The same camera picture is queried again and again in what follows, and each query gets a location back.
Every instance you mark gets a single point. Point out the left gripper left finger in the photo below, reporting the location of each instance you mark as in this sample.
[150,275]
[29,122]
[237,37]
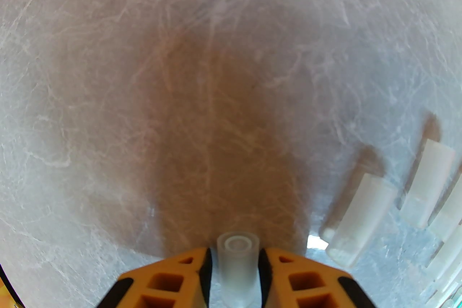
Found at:
[169,281]

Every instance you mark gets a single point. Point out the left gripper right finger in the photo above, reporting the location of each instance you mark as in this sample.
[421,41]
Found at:
[303,281]

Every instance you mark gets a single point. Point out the translucent pen cap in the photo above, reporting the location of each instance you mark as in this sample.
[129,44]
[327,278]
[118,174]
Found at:
[427,183]
[361,216]
[451,259]
[451,220]
[238,270]

